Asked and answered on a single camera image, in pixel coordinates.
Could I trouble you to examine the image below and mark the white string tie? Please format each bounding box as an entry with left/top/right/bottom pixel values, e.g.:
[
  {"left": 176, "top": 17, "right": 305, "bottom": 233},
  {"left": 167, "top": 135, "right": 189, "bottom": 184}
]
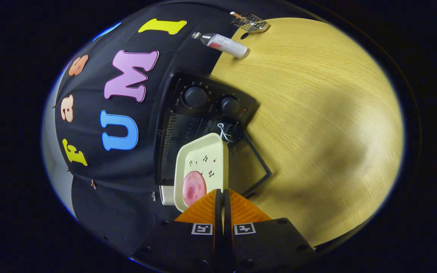
[{"left": 217, "top": 122, "right": 233, "bottom": 143}]

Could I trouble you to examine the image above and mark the clear plastic bottle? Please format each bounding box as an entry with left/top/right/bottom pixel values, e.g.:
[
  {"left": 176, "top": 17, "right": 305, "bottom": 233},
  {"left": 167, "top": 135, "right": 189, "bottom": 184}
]
[{"left": 191, "top": 31, "right": 250, "bottom": 60}]

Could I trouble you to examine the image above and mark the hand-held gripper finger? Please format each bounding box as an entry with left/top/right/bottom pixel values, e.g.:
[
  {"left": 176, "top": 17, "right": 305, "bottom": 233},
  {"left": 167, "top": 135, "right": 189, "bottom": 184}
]
[
  {"left": 224, "top": 189, "right": 318, "bottom": 271},
  {"left": 133, "top": 189, "right": 223, "bottom": 273}
]

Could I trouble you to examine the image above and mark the black backdrop cloth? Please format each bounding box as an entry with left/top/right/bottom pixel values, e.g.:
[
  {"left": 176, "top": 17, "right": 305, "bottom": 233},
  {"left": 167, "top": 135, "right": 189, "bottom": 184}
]
[{"left": 53, "top": 4, "right": 249, "bottom": 262}]

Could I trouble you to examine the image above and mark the white bread toaster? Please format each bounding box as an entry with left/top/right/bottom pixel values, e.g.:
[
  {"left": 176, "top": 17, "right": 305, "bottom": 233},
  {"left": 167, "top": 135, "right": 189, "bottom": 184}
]
[{"left": 160, "top": 185, "right": 175, "bottom": 206}]

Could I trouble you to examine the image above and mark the wire mesh holder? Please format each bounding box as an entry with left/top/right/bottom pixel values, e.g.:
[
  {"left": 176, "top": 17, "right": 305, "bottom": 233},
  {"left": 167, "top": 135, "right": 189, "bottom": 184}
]
[{"left": 230, "top": 11, "right": 270, "bottom": 34}]

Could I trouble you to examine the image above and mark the pink ham slice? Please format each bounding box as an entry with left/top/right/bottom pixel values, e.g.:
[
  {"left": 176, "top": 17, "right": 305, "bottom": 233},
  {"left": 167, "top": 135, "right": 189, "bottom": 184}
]
[{"left": 182, "top": 171, "right": 207, "bottom": 207}]

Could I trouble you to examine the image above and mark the black toaster oven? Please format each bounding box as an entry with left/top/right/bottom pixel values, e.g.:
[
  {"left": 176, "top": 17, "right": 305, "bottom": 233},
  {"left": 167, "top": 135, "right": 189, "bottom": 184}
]
[{"left": 153, "top": 68, "right": 273, "bottom": 198}]

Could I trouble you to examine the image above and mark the cream square plate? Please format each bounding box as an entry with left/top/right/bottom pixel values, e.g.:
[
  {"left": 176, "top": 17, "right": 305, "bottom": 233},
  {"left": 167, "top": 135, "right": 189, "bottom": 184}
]
[{"left": 173, "top": 133, "right": 230, "bottom": 213}]

